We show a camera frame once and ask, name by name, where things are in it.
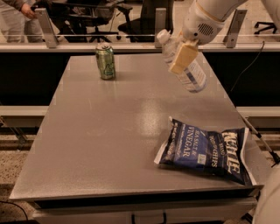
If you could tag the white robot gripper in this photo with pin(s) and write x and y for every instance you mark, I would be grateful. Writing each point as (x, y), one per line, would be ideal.
(200, 26)

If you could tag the clear blue-labelled plastic bottle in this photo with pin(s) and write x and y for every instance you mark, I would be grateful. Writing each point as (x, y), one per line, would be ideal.
(193, 78)

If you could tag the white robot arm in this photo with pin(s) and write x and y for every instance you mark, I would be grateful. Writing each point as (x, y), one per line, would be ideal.
(220, 9)

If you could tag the black office chair centre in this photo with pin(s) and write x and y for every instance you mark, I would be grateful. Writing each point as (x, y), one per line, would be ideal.
(143, 29)

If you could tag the black office chair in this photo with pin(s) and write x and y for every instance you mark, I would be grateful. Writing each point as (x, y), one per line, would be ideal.
(143, 29)
(79, 20)

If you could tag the green soda can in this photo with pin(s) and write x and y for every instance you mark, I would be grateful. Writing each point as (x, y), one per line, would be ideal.
(105, 61)

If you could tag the black chair base right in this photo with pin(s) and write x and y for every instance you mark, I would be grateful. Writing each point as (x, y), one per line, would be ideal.
(266, 26)

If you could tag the blue kettle chips bag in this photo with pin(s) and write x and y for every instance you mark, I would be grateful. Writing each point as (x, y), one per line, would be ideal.
(218, 153)

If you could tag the black office chair left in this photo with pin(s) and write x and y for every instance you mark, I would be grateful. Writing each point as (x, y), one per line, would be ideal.
(79, 20)

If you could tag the metal rod with black tip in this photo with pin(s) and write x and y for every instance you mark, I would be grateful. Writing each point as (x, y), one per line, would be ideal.
(276, 158)

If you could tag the person in light trousers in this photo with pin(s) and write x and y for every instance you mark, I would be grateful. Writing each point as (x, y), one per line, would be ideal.
(18, 21)

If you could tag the right metal glass bracket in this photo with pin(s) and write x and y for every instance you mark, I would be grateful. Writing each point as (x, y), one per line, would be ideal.
(233, 30)

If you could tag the metal glass bracket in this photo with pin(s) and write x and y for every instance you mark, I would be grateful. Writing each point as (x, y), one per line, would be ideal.
(46, 27)
(160, 17)
(233, 30)

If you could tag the middle metal glass bracket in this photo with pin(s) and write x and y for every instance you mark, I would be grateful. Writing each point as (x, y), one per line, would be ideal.
(160, 17)

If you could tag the left metal glass bracket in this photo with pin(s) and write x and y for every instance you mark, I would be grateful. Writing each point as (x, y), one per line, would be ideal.
(46, 27)

